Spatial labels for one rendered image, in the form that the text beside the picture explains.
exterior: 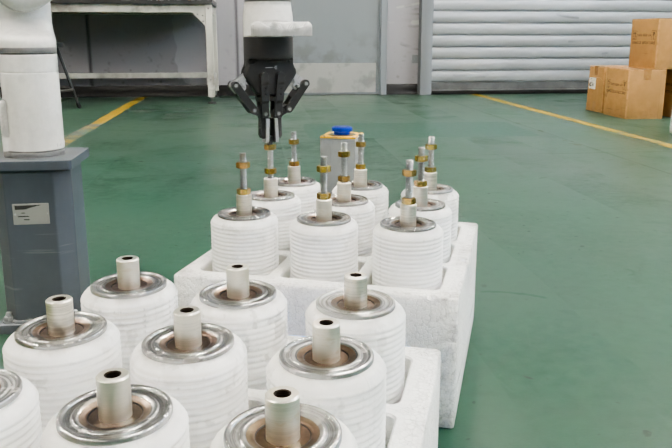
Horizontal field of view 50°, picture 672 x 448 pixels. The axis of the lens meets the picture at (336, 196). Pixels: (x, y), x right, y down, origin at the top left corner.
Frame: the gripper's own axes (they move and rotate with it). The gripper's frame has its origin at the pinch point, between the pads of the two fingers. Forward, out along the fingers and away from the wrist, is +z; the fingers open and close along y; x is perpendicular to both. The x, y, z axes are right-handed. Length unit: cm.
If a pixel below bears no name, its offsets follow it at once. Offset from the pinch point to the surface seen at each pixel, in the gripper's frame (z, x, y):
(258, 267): 17.2, 14.1, 7.0
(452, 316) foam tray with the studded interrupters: 20.0, 34.6, -11.7
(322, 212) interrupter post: 9.3, 17.7, -1.2
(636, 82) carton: 15, -220, -310
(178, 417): 10, 61, 28
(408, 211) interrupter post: 8.4, 25.1, -10.5
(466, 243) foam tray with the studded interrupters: 17.8, 14.6, -27.3
